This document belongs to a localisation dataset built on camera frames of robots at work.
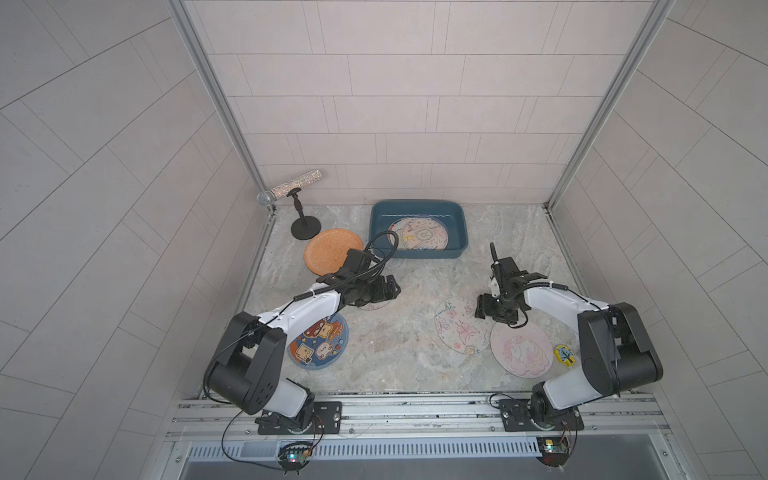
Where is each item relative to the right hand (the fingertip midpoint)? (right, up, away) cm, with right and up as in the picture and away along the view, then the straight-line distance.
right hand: (483, 313), depth 90 cm
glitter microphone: (-65, +35, -2) cm, 74 cm away
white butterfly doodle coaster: (-19, +24, +15) cm, 34 cm away
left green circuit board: (-48, -24, -26) cm, 60 cm away
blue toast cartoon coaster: (-47, -7, -8) cm, 49 cm away
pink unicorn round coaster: (+9, -8, -9) cm, 15 cm away
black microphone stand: (-60, +26, +17) cm, 68 cm away
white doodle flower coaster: (-8, -3, -4) cm, 10 cm away
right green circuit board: (+10, -26, -22) cm, 35 cm away
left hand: (-27, +8, -4) cm, 28 cm away
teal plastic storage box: (-5, +31, +21) cm, 38 cm away
